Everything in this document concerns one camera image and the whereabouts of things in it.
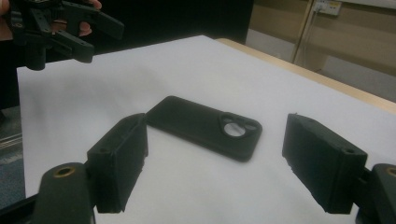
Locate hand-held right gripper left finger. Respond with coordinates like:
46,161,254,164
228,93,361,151
86,112,149,215

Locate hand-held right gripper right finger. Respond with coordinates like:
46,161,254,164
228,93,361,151
281,113,369,215

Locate black phone case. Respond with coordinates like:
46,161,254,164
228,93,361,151
145,95,263,162

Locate white paper sheet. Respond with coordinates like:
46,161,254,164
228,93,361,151
17,35,396,224

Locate light wooden shelf unit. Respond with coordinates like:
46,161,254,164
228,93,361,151
248,0,396,77

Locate aluminium floor rail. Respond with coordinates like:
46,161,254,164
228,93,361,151
0,132,23,152

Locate white wall socket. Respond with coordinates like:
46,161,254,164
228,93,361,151
312,0,343,17

